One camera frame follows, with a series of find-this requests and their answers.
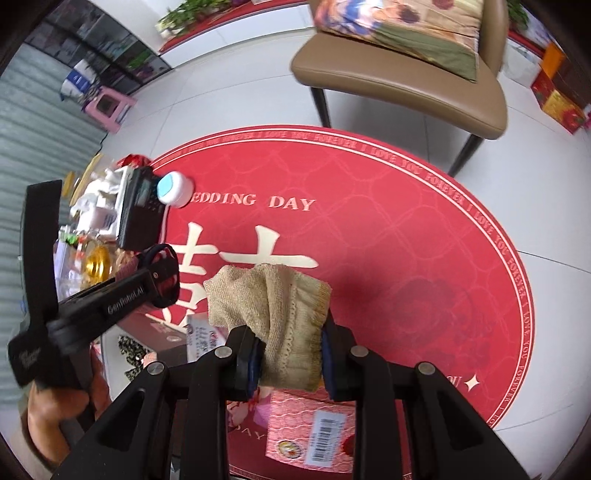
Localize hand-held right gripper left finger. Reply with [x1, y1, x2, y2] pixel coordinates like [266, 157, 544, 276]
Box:
[50, 325, 267, 480]

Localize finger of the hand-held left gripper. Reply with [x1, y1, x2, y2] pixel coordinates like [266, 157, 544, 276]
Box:
[48, 258, 182, 344]
[137, 244, 178, 269]

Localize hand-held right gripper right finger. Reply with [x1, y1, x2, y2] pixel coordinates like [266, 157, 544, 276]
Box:
[320, 318, 532, 480]

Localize black and white patterned sock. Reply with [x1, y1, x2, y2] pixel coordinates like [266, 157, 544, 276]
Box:
[117, 336, 149, 370]

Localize beige knitted sock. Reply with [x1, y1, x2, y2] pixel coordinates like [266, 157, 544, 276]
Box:
[203, 263, 332, 393]

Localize person's left hand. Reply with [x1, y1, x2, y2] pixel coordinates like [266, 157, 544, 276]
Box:
[27, 348, 112, 467]

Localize gold lid jar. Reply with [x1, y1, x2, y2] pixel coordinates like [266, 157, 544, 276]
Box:
[83, 244, 122, 283]

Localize black portable radio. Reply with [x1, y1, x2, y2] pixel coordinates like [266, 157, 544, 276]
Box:
[115, 167, 168, 250]

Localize white printed card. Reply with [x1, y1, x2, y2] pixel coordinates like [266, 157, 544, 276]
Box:
[187, 318, 228, 363]

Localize white bottle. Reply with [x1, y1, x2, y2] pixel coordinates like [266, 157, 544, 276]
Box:
[90, 207, 117, 230]

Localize white round device teal top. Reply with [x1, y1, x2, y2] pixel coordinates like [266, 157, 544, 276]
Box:
[157, 171, 193, 208]

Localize pink and white tissue packet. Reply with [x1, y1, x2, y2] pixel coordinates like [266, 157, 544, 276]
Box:
[265, 388, 365, 462]

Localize red round printed mat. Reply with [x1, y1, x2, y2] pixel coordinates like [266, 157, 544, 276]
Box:
[139, 124, 535, 480]

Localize pink plastic stool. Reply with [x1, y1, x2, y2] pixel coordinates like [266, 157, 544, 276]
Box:
[84, 85, 138, 134]

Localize red rug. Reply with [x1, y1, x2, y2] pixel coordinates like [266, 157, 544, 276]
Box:
[159, 0, 315, 52]

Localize black shelf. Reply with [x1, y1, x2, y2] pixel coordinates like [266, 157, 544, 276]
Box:
[23, 0, 171, 88]

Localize green potted plants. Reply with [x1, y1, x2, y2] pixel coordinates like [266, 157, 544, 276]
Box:
[157, 0, 209, 35]

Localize brown leather chair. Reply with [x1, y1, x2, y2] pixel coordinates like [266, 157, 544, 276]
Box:
[290, 0, 509, 176]

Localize printed cushion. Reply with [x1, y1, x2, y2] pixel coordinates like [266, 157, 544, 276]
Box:
[314, 0, 485, 84]

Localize red gift box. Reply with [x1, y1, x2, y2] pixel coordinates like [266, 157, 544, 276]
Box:
[531, 69, 587, 134]

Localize orange gift box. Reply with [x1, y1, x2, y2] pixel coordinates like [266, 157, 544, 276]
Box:
[540, 41, 567, 81]

